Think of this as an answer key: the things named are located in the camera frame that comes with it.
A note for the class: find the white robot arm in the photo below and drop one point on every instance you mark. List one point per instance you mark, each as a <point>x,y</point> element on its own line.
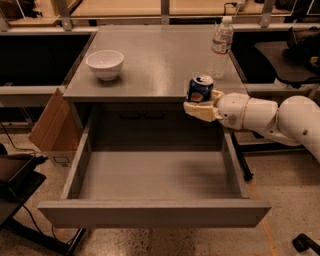
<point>296,121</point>

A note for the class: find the open grey top drawer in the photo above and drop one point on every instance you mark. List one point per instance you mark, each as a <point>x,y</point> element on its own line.
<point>154,168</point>

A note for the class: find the grey cabinet with drawers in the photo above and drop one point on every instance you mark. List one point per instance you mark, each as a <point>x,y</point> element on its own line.
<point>150,60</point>

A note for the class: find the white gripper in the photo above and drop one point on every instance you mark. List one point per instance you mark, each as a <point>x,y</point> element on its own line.
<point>234,109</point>

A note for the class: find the black caster bottom right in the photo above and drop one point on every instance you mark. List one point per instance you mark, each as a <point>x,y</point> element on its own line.
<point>302,243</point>

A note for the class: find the blue pepsi can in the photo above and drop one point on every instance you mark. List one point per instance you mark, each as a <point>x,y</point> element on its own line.
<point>200,87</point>

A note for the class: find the white ceramic bowl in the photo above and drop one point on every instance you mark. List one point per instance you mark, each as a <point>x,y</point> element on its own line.
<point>105,64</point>

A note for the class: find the black office chair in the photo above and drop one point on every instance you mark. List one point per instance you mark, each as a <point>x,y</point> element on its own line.
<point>295,60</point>

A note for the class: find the clear plastic water bottle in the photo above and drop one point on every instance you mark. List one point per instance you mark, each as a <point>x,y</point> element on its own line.
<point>221,47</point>

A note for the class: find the black stand left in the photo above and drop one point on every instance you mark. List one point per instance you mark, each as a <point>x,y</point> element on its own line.
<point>18,182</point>

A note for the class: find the brown cardboard box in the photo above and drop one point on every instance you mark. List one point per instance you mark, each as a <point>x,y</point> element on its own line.
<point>56,133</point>

